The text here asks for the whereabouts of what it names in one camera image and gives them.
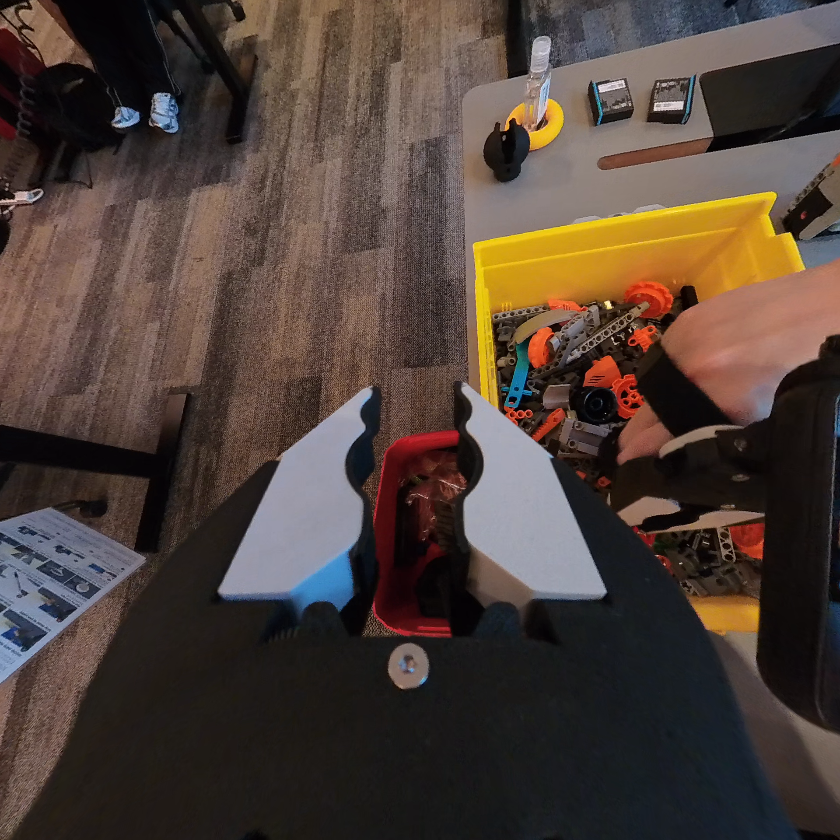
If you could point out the person's right hand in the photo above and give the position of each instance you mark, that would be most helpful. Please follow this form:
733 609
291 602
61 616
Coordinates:
754 328

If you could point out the yellow plastic bin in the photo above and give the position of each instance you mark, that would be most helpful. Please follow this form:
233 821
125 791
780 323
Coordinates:
623 249

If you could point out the black backpack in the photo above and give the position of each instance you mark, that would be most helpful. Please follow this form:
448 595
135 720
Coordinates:
75 108

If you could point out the partly built toy robot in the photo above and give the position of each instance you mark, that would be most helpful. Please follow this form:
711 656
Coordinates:
814 210

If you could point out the black desk foot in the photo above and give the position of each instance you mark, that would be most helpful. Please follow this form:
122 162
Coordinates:
157 472

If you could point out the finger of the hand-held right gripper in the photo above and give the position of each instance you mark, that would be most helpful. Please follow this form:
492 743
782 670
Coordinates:
695 441
682 515

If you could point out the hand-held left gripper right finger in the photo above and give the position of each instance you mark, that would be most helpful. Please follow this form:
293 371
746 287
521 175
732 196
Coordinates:
531 525

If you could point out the grey desk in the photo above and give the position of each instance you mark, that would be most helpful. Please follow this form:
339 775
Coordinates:
558 177

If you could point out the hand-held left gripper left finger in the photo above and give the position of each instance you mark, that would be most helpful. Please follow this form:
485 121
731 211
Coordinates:
295 525

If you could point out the printed instruction sheet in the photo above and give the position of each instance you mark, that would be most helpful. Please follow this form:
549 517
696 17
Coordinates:
59 577

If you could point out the white sneaker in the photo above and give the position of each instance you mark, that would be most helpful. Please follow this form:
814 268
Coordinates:
19 197

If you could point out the pile of toy building bricks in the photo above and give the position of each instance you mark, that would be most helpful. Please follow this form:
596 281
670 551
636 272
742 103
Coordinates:
590 341

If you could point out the red plastic crate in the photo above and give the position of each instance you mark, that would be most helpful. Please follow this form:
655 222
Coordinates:
394 472

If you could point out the clear plastic bottle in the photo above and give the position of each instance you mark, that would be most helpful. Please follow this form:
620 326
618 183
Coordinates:
539 79

